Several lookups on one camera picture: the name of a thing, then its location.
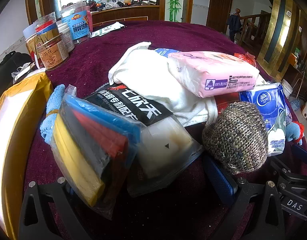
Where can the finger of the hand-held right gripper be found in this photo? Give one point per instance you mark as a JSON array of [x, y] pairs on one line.
[[303, 155]]

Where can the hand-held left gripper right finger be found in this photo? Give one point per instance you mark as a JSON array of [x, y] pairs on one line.
[[219, 180]]

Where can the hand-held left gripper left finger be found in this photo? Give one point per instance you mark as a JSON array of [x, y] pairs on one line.
[[59, 195]]

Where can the blue plush toy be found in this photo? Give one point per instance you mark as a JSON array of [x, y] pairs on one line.
[[293, 132]]

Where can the brown knitted hat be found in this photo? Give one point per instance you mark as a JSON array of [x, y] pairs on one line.
[[236, 137]]

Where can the blue tissue pack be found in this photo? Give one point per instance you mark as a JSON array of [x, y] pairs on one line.
[[263, 102]]

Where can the bag of coloured sponges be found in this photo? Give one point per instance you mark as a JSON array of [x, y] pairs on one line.
[[93, 135]]

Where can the yellow cardboard box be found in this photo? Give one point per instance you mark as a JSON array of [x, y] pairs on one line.
[[23, 105]]

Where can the blue towel with rubber band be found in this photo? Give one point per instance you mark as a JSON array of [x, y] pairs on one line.
[[52, 97]]

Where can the pink tissue pack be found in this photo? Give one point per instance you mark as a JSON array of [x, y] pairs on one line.
[[206, 72]]

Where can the red plastic bag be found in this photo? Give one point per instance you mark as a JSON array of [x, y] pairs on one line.
[[246, 58]]

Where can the black packet with clear end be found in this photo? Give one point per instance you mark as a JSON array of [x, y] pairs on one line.
[[133, 105]]

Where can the white cloth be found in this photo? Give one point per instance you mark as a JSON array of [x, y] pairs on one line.
[[143, 67]]

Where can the blue white packet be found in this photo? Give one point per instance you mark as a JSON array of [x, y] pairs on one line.
[[166, 51]]

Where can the white bucket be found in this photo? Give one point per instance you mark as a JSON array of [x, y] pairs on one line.
[[286, 88]]

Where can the clear plastic bag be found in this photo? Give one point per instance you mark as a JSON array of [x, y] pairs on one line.
[[23, 71]]

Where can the wooden stair railing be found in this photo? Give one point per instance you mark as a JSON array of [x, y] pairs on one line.
[[253, 25]]

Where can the brown label snack jar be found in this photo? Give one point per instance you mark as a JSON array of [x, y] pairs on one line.
[[53, 55]]

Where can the black bag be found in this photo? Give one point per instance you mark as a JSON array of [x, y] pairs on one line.
[[13, 58]]

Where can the red gold label jar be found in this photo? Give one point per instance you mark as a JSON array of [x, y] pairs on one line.
[[33, 50]]

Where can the dark jacket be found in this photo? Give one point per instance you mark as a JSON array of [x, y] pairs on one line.
[[233, 23]]

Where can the white jar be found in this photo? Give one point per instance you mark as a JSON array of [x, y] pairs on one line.
[[67, 36]]

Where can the blue label clear jar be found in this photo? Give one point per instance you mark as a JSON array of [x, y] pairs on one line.
[[77, 27]]

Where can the wooden door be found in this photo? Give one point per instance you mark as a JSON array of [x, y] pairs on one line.
[[219, 7]]

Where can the paper leaflets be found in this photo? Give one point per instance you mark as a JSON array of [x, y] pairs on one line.
[[106, 30]]

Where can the clear tub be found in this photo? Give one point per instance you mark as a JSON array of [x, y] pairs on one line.
[[46, 22]]

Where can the wooden counter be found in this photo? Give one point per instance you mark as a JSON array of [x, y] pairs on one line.
[[123, 15]]

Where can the bamboo wall sticker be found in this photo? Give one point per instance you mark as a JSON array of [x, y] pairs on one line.
[[174, 0]]

